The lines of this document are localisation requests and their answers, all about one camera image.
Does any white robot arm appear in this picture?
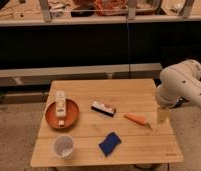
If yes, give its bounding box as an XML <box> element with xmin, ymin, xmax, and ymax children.
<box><xmin>155</xmin><ymin>60</ymin><xmax>201</xmax><ymax>124</ymax></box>

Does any black and white eraser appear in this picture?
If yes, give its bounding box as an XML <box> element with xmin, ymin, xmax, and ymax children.
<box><xmin>91</xmin><ymin>101</ymin><xmax>116</xmax><ymax>117</ymax></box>

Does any orange carrot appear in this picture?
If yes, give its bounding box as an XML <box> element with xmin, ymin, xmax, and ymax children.
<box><xmin>124</xmin><ymin>114</ymin><xmax>151</xmax><ymax>128</ymax></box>

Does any blue sponge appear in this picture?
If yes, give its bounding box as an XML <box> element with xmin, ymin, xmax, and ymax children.
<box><xmin>99</xmin><ymin>132</ymin><xmax>122</xmax><ymax>156</ymax></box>

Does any wooden table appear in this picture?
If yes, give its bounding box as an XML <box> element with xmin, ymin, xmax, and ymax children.
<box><xmin>30</xmin><ymin>79</ymin><xmax>183</xmax><ymax>167</ymax></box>

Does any brown round plate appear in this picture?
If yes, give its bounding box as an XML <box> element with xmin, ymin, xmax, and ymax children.
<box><xmin>45</xmin><ymin>99</ymin><xmax>80</xmax><ymax>130</ymax></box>

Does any white bottle with orange cap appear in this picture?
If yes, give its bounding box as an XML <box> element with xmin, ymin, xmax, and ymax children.
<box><xmin>55</xmin><ymin>91</ymin><xmax>66</xmax><ymax>127</ymax></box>

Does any clear plastic cup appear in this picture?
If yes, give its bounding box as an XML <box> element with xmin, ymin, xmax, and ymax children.
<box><xmin>52</xmin><ymin>135</ymin><xmax>74</xmax><ymax>160</ymax></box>

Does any background workbench shelf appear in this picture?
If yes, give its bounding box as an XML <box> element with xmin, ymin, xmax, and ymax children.
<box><xmin>0</xmin><ymin>0</ymin><xmax>201</xmax><ymax>27</ymax></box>

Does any thin vertical cable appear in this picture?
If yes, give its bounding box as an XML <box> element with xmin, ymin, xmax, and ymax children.
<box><xmin>126</xmin><ymin>18</ymin><xmax>132</xmax><ymax>80</ymax></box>

